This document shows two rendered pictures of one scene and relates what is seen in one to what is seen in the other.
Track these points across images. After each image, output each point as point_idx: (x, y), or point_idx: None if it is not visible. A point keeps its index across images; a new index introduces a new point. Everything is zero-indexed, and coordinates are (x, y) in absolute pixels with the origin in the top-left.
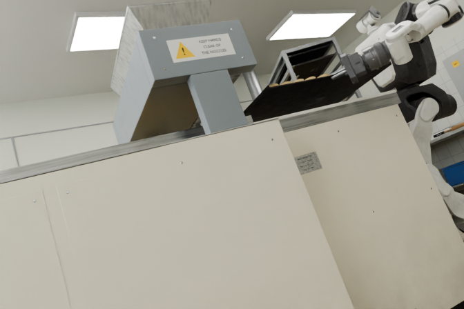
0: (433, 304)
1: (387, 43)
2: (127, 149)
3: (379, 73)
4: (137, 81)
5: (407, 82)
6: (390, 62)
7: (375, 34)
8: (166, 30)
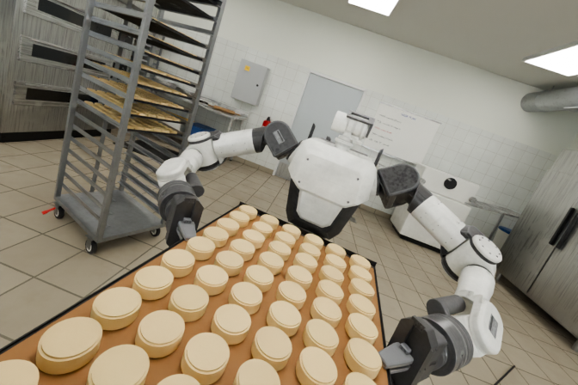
0: None
1: (474, 345)
2: None
3: (346, 254)
4: None
5: (328, 238)
6: (375, 264)
7: (355, 163)
8: None
